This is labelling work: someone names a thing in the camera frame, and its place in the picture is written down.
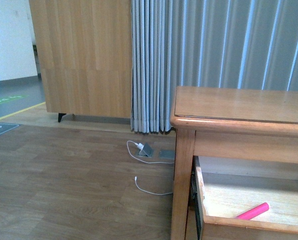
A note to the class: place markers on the light wooden cabinet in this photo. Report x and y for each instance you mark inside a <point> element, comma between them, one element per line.
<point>85,54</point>

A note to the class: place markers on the wooden nightstand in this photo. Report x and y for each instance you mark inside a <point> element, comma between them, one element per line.
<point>256,125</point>

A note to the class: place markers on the open floor socket box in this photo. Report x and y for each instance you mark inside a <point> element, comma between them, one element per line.
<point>147,151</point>

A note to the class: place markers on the wooden top drawer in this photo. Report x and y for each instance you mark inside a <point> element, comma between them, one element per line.
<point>223,188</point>

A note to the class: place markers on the white charger plug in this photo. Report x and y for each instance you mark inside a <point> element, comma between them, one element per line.
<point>140,146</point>

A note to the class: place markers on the pink marker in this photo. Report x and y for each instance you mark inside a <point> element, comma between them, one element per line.
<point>254,212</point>

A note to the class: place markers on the grey pleated curtain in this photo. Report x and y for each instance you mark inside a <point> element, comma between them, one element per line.
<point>240,44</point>

